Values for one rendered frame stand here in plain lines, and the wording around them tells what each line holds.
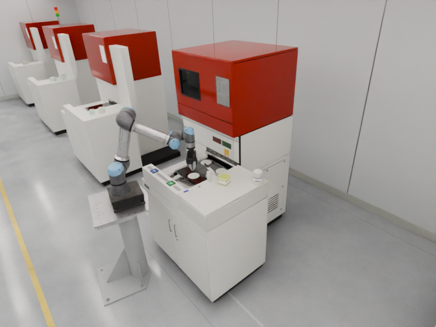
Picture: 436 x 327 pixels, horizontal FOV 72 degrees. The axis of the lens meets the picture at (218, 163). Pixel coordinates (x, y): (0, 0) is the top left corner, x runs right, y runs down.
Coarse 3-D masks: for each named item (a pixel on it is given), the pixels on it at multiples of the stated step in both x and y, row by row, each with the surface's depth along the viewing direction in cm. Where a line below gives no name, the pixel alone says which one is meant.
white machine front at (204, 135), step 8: (184, 120) 300; (192, 120) 289; (200, 128) 283; (208, 128) 273; (200, 136) 287; (208, 136) 277; (216, 136) 267; (224, 136) 258; (240, 136) 244; (200, 144) 292; (208, 144) 282; (216, 144) 271; (232, 144) 253; (240, 144) 248; (200, 152) 298; (232, 152) 257; (240, 152) 252; (216, 160) 283; (232, 160) 261; (240, 160) 255
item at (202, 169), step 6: (198, 162) 275; (186, 168) 267; (198, 168) 266; (204, 168) 266; (216, 168) 265; (186, 174) 258; (204, 174) 257; (192, 180) 249; (198, 180) 249; (204, 180) 248
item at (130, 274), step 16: (128, 224) 245; (128, 240) 253; (128, 256) 264; (144, 256) 270; (112, 272) 269; (128, 272) 278; (144, 272) 276; (112, 288) 266; (128, 288) 265; (144, 288) 264
